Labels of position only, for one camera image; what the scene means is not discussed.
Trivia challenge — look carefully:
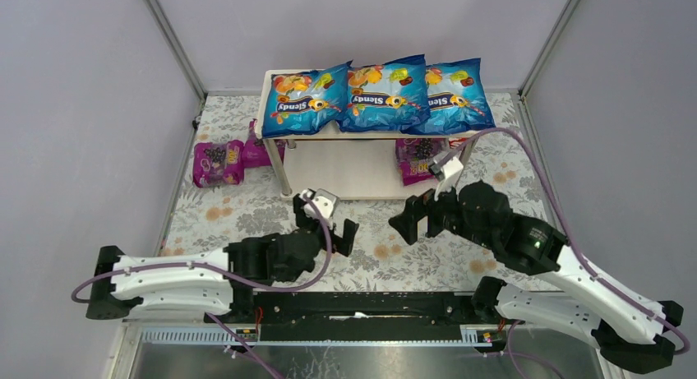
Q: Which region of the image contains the white wooden two-tier shelf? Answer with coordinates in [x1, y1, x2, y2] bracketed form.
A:
[255, 70, 476, 200]

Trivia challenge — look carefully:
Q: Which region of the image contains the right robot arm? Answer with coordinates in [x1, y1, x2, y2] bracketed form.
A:
[389, 181, 684, 374]

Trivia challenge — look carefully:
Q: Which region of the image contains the floral patterned table mat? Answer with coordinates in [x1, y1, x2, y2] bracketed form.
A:
[153, 92, 557, 293]

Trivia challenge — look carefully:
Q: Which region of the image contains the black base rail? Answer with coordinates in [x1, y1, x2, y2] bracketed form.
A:
[204, 290, 527, 327]

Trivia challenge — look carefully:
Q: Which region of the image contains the blue Slendy bag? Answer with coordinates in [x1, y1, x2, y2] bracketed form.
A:
[259, 61, 352, 138]
[405, 58, 495, 136]
[338, 54, 431, 132]

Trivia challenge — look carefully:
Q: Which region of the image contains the red white packet behind shelf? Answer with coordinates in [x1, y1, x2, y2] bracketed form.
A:
[448, 137, 468, 151]

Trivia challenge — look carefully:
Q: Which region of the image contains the purple candy bag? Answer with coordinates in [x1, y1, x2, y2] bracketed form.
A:
[242, 118, 272, 169]
[192, 140, 244, 188]
[395, 138, 448, 186]

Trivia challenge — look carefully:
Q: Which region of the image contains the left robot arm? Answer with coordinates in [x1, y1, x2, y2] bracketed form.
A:
[72, 189, 359, 321]

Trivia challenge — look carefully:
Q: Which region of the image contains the slotted cable duct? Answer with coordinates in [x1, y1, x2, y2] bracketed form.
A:
[141, 327, 493, 348]

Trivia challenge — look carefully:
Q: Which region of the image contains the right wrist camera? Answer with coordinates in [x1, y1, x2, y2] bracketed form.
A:
[428, 155, 464, 201]

